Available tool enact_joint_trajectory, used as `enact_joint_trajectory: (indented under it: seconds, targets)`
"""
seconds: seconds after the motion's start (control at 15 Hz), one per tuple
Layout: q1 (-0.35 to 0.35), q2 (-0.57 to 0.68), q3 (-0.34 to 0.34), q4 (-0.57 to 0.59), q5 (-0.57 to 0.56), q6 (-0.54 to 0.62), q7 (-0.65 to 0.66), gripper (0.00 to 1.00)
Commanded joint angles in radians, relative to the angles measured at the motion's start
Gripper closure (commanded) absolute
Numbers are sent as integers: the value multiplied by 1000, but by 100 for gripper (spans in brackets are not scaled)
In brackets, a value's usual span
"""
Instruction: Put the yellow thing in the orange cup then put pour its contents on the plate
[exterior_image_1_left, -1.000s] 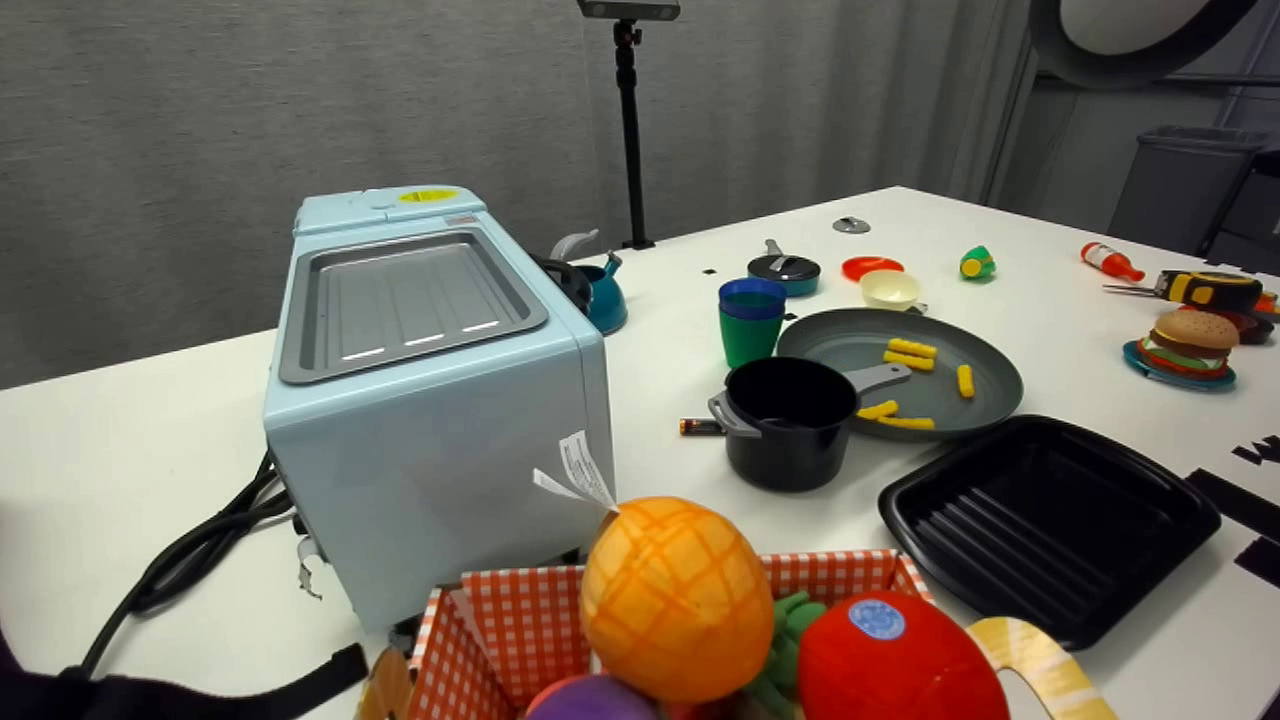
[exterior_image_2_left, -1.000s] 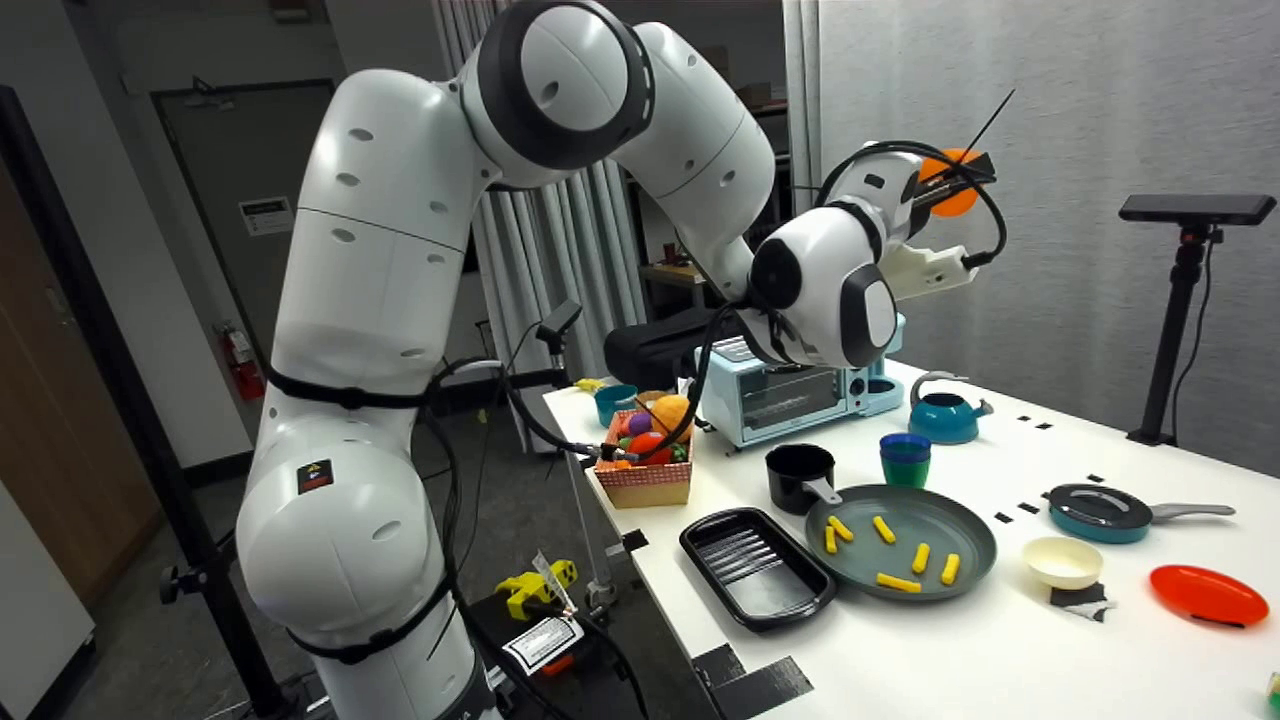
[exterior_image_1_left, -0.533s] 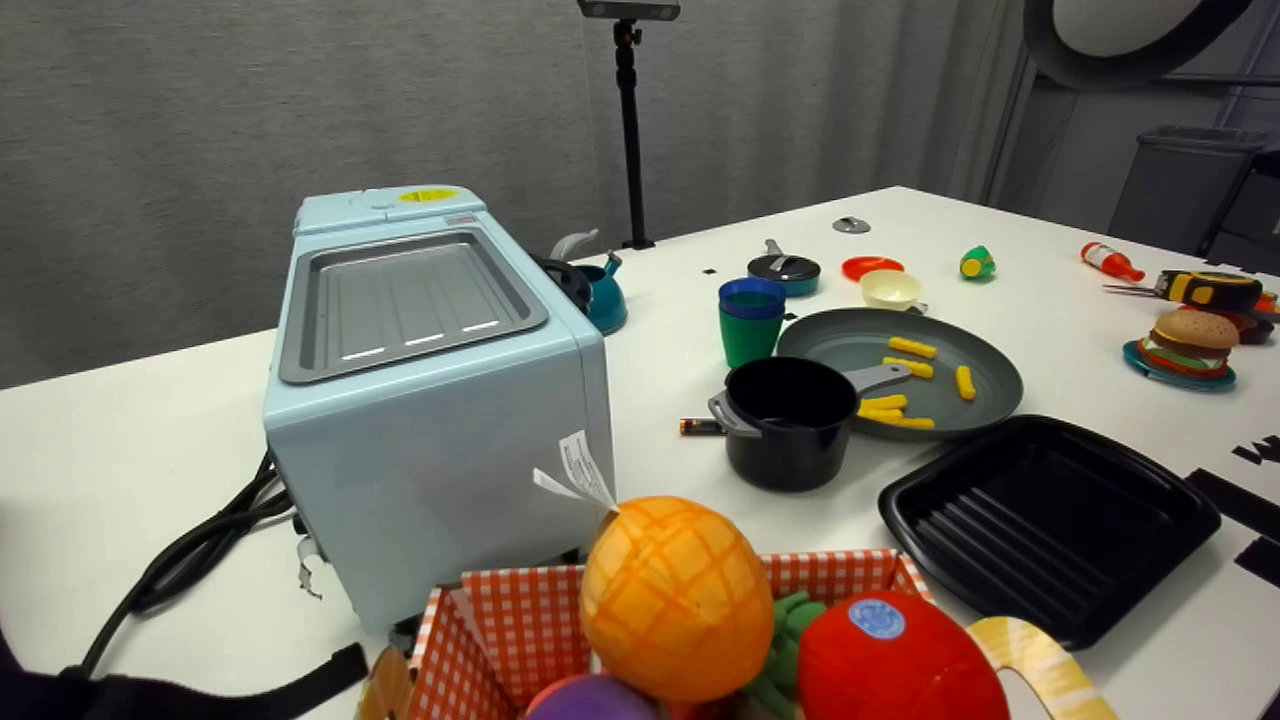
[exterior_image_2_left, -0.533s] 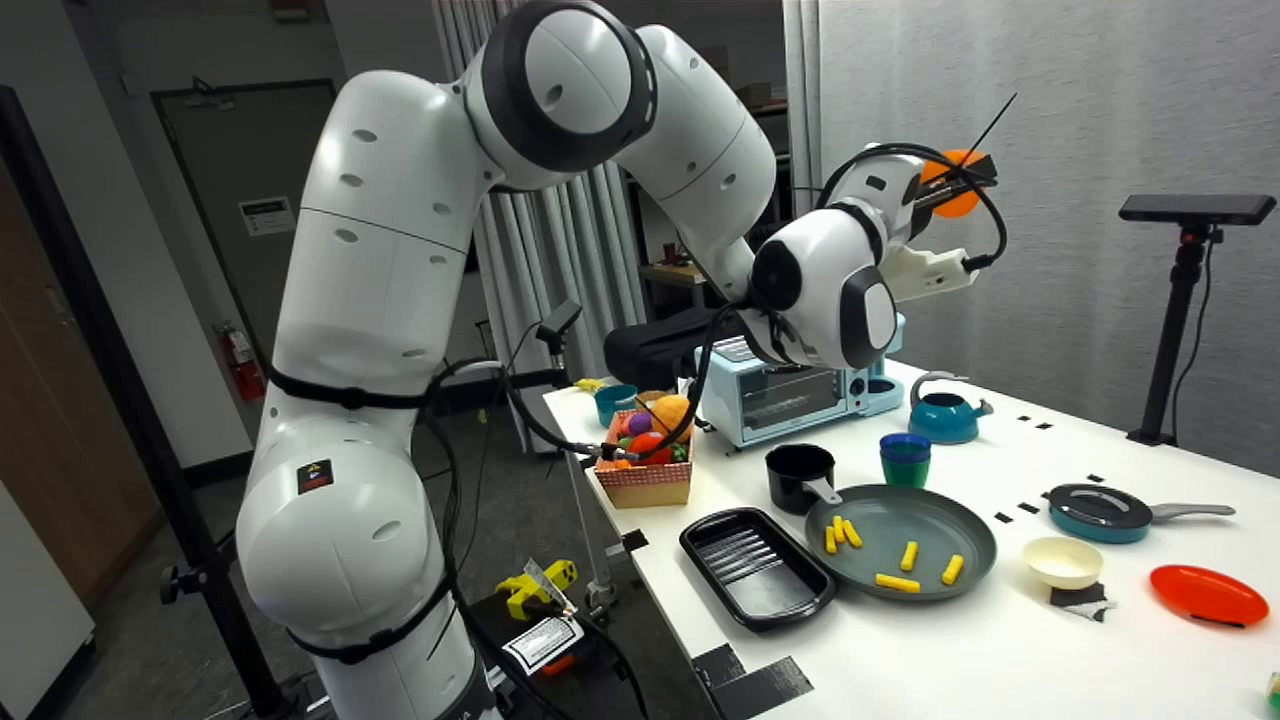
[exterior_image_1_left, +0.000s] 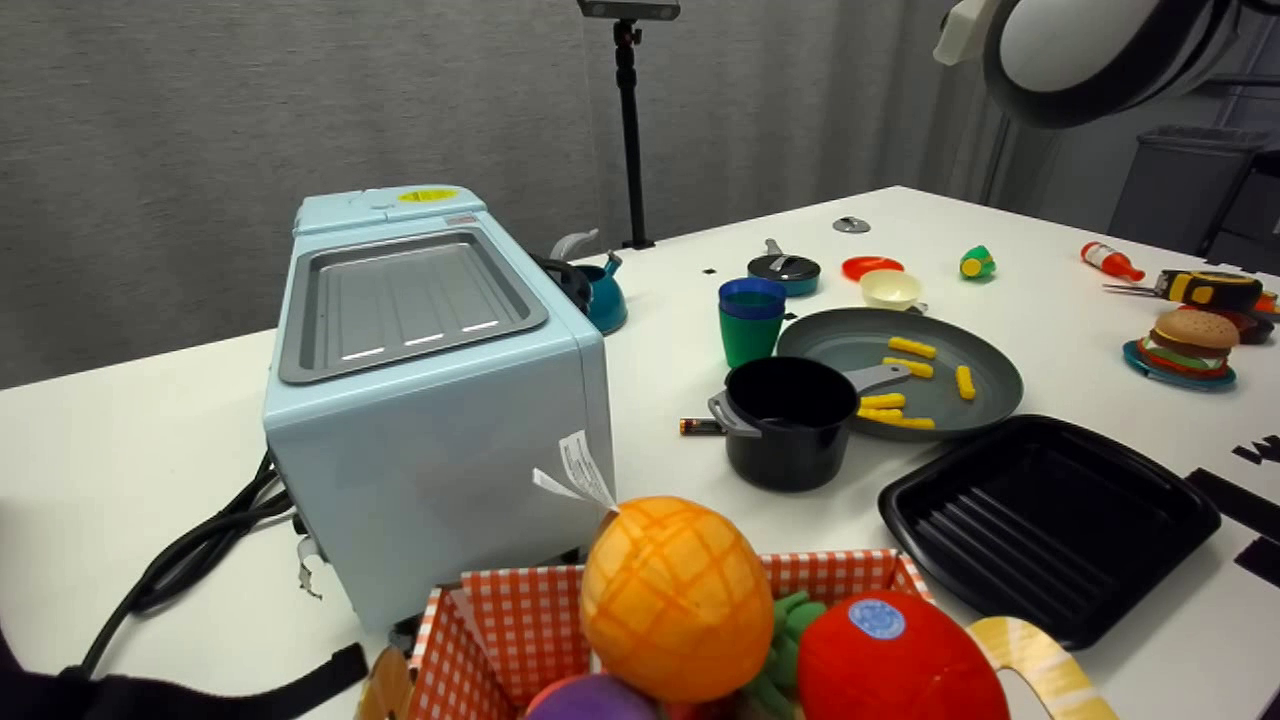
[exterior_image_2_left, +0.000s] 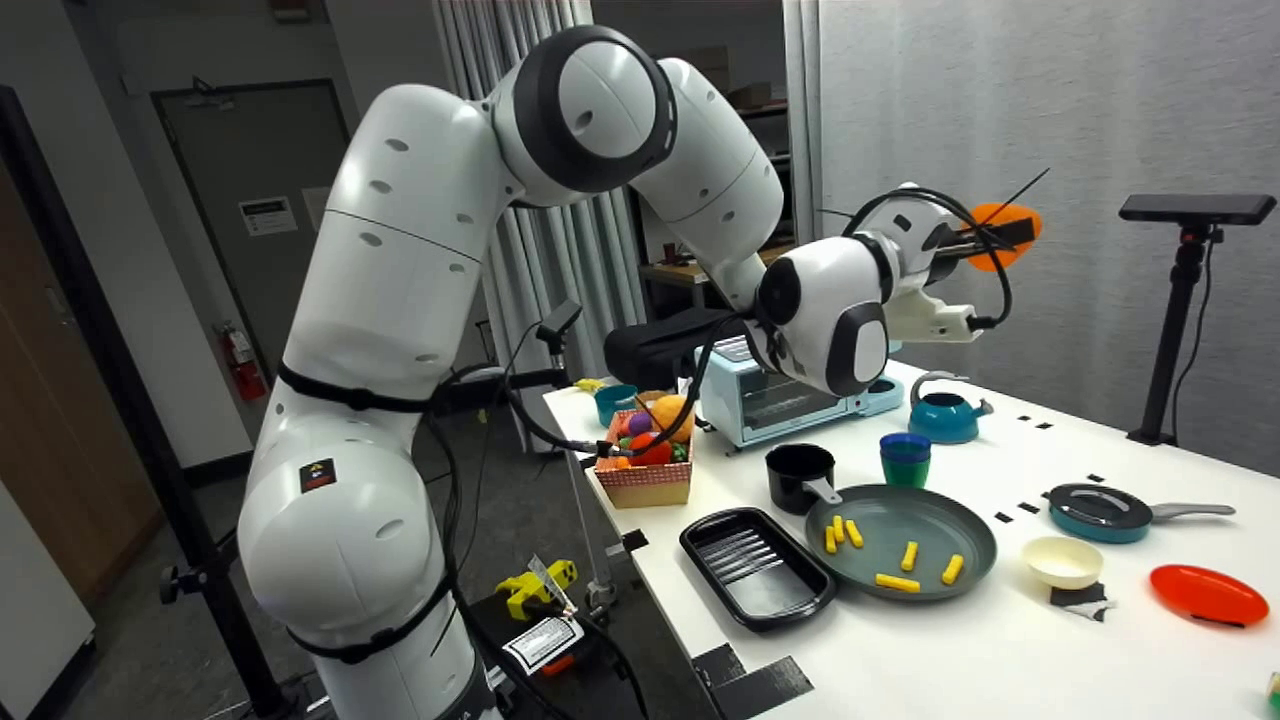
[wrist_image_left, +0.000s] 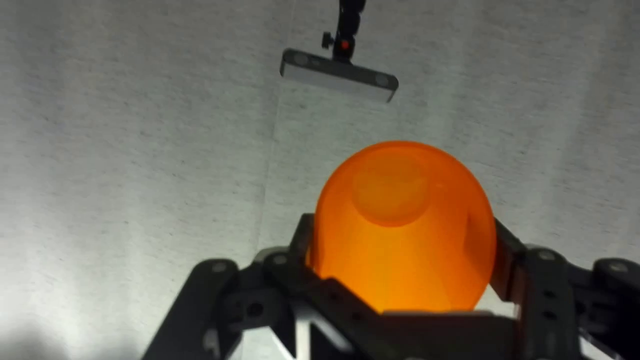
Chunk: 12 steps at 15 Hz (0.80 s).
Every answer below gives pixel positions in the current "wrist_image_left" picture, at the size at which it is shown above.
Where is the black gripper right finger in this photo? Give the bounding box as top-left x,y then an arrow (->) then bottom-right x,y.
489,218 -> 640,360

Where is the black tripod stand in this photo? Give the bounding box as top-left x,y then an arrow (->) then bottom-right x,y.
279,0 -> 400,106

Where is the translucent orange plastic cup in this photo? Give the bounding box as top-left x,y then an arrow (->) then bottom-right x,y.
311,138 -> 499,316

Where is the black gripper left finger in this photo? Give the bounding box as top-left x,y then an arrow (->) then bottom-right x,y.
139,212 -> 403,360

